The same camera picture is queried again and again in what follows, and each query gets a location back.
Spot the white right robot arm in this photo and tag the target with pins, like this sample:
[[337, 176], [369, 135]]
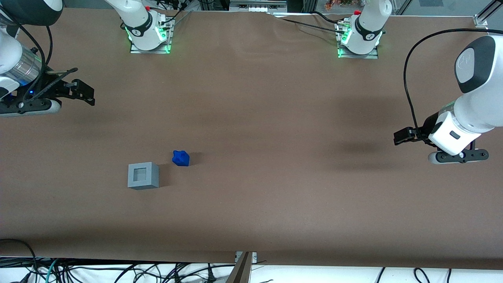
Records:
[[137, 19]]

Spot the aluminium corner bracket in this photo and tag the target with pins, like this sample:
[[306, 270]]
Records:
[[481, 21]]

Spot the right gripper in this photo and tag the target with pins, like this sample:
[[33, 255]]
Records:
[[50, 85]]

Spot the blue plastic part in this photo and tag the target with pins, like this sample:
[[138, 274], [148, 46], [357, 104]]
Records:
[[181, 158]]

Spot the gray square base block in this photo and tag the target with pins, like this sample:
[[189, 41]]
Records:
[[154, 179]]

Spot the metal table edge bracket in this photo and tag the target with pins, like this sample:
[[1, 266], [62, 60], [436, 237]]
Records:
[[254, 257]]

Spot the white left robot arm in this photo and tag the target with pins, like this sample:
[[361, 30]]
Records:
[[479, 106]]

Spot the dark support beam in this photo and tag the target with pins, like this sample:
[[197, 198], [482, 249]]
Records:
[[239, 273]]

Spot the white power strip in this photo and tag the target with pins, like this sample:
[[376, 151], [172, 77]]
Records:
[[255, 5]]

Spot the aluminium frame profile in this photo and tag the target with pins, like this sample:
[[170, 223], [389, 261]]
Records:
[[491, 10]]

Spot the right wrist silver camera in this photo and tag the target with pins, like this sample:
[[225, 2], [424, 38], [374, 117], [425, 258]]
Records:
[[39, 107]]

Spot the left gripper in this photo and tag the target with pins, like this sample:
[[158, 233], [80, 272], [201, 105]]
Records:
[[428, 125]]

